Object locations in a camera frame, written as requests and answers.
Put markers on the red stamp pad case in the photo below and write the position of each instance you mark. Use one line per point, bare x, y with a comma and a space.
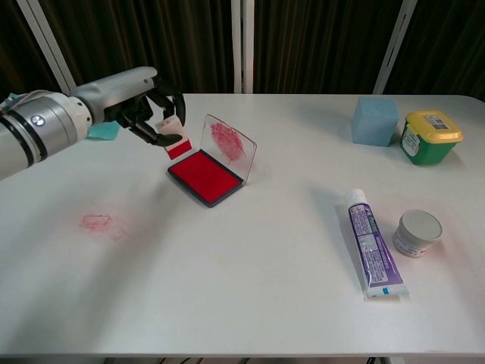
206, 176

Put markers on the small grey round jar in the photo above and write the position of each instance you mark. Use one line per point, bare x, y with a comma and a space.
418, 231

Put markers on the dark pleated curtain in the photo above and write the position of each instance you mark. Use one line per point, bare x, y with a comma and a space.
170, 38

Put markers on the white metal frame post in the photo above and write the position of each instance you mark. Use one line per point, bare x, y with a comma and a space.
47, 41
396, 45
242, 45

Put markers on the green container yellow lid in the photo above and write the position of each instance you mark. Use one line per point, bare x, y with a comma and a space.
430, 142

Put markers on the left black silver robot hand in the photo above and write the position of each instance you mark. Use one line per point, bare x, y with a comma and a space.
121, 95

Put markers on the light blue foam cube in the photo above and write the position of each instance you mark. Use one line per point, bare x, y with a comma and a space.
375, 121

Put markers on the purple white toothpaste tube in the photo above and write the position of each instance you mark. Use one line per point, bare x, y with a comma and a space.
373, 242

